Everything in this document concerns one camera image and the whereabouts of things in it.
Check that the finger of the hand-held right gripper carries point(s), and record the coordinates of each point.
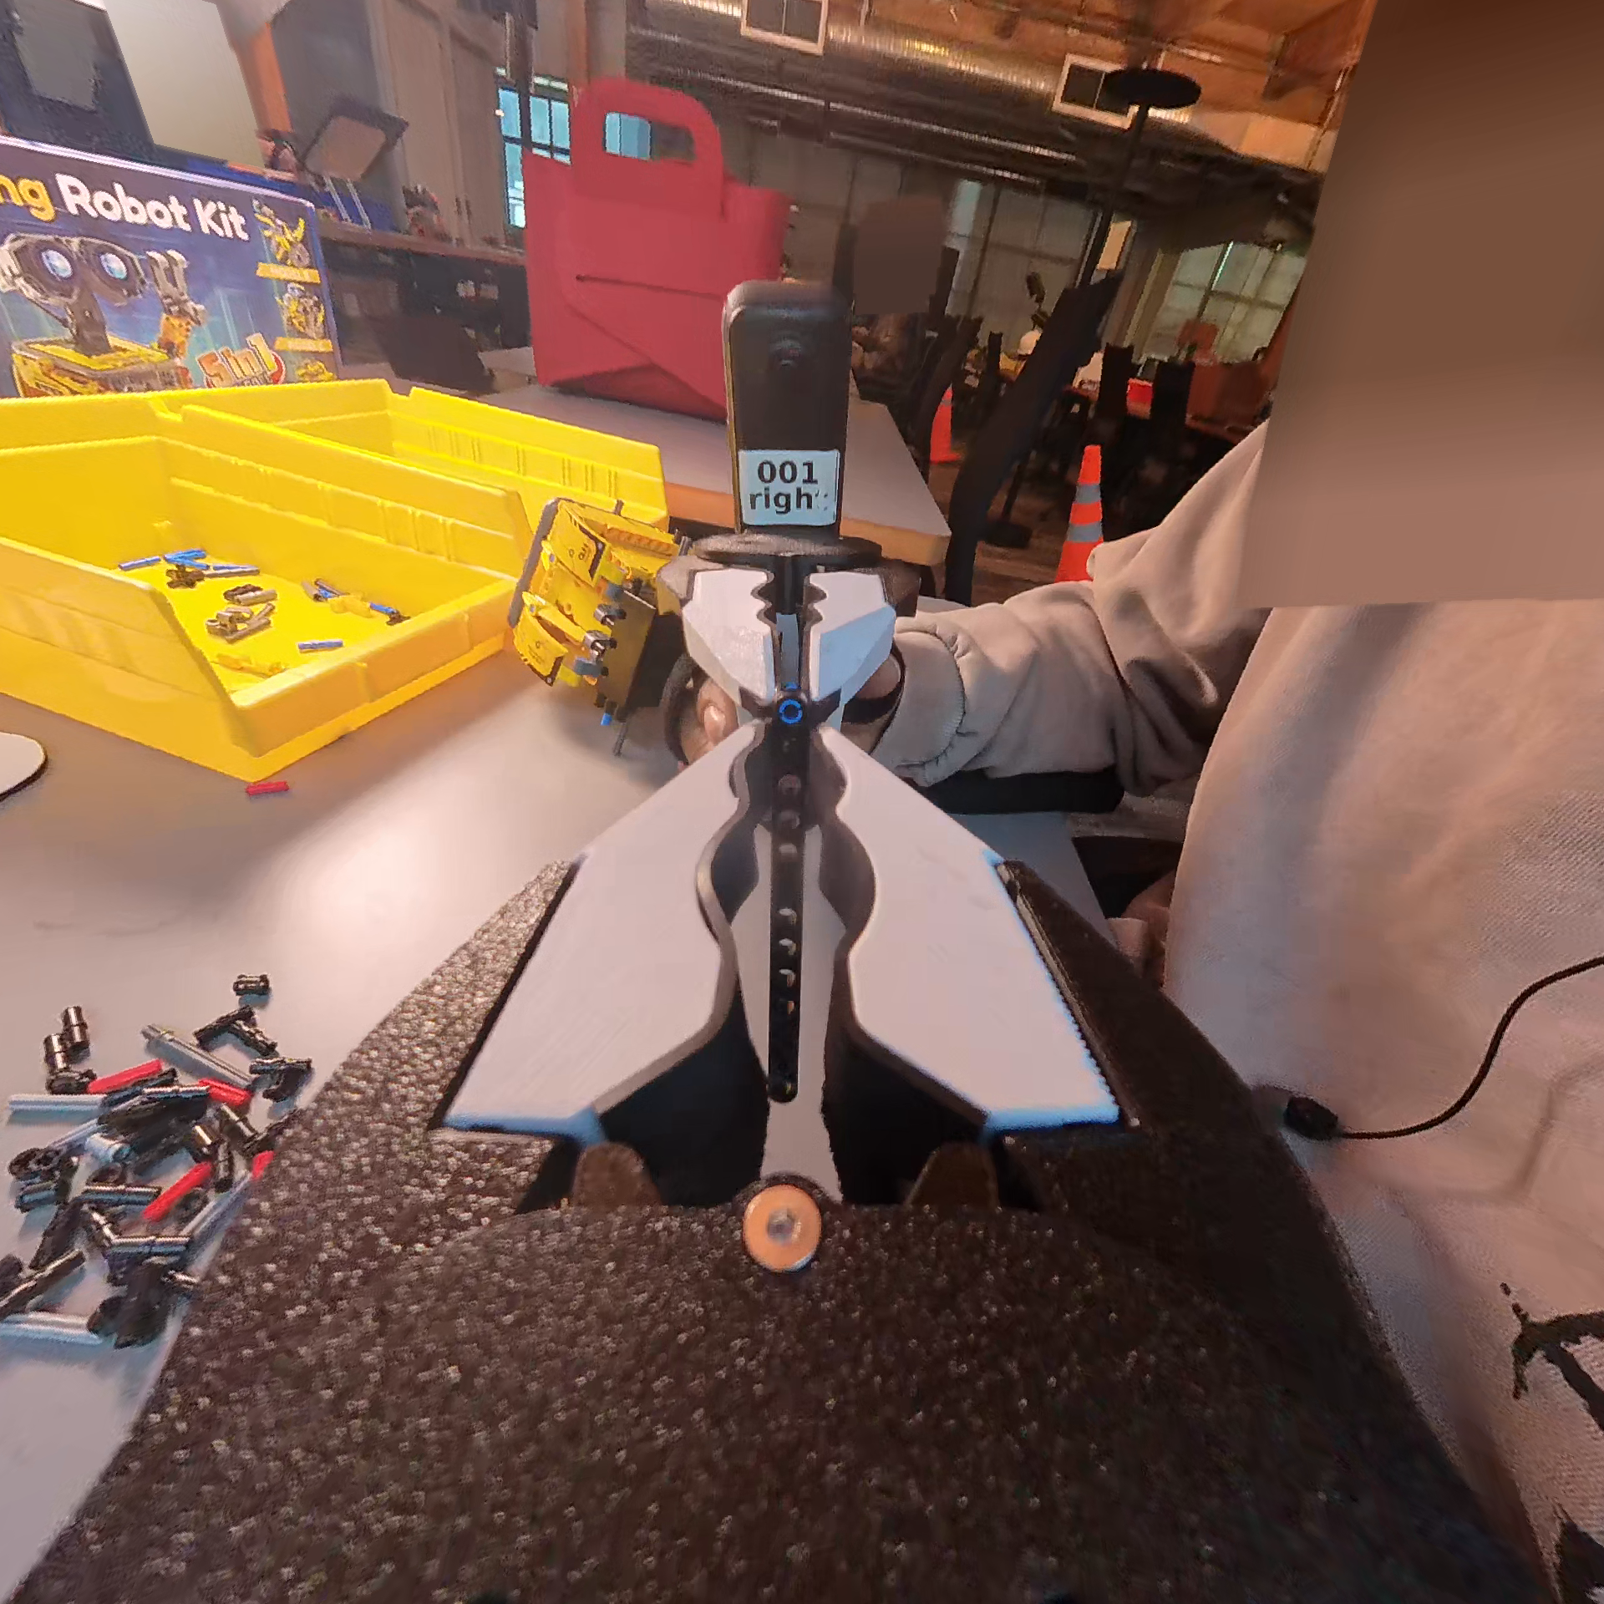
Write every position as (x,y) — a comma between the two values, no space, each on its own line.
(853,628)
(728,628)

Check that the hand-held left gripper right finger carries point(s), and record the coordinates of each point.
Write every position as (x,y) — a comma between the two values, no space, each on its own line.
(978,990)

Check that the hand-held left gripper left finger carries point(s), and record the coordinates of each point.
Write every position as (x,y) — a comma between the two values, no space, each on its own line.
(614,990)

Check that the yellow block toy model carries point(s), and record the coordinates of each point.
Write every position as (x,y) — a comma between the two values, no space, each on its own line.
(589,603)

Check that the thin black perforated beam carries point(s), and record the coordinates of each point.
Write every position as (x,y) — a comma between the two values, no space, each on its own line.
(788,903)

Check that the pile of small block pieces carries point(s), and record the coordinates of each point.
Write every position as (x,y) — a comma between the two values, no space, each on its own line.
(138,1166)

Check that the person's right forearm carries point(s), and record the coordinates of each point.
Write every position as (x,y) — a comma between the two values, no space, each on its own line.
(1065,664)

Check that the grey desk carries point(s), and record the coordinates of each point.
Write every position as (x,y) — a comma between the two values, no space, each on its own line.
(313,878)

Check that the person's right hand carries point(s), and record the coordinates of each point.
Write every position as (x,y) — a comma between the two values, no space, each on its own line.
(885,689)

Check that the red folded bag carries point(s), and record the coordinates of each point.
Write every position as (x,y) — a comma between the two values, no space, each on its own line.
(653,288)

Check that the orange traffic cone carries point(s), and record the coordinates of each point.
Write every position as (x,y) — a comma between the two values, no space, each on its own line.
(1080,534)
(942,434)

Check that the black chair armrest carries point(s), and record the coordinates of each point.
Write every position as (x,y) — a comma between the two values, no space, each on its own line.
(1028,793)

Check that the yellow plastic parts bin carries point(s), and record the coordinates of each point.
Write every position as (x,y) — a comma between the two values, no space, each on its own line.
(377,678)
(539,452)

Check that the black clip microphone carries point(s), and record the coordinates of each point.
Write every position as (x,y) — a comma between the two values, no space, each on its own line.
(1311,1116)

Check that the beige hoodie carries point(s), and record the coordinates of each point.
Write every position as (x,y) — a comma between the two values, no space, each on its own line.
(1404,940)

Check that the heap of blue grey pins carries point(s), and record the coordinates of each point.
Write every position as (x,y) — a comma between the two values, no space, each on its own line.
(238,614)

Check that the blue toy kit box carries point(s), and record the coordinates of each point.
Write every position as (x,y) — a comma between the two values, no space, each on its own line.
(163,277)

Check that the white book stand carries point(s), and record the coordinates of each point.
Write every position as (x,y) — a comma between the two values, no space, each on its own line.
(19,765)

